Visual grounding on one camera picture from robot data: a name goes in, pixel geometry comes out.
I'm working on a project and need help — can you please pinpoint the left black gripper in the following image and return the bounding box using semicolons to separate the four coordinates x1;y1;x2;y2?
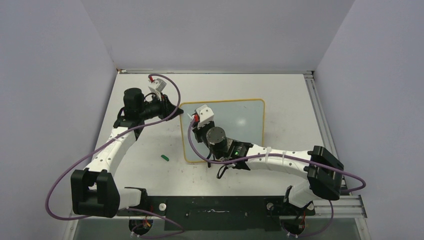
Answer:
138;92;183;122

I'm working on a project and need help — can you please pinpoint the yellow framed whiteboard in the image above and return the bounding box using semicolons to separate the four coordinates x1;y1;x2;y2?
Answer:
179;98;265;164

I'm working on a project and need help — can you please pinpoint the green marker cap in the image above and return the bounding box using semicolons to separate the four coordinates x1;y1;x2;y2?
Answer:
160;154;170;162

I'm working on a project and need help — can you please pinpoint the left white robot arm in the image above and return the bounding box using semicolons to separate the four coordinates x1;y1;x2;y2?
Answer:
70;87;184;218

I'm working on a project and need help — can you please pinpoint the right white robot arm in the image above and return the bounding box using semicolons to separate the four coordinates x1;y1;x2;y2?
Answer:
187;120;344;214

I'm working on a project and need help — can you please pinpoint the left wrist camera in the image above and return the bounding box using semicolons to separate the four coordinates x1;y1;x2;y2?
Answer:
148;76;167;101

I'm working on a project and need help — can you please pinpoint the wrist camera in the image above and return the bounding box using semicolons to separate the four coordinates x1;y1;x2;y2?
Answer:
188;104;215;130
148;76;167;101

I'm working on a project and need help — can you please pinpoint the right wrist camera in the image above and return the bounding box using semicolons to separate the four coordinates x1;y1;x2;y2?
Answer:
188;104;215;130

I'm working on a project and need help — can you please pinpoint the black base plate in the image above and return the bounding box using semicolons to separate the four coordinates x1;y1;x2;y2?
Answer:
117;196;316;231

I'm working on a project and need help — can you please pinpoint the aluminium frame rail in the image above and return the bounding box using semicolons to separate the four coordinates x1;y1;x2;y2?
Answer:
304;71;367;219

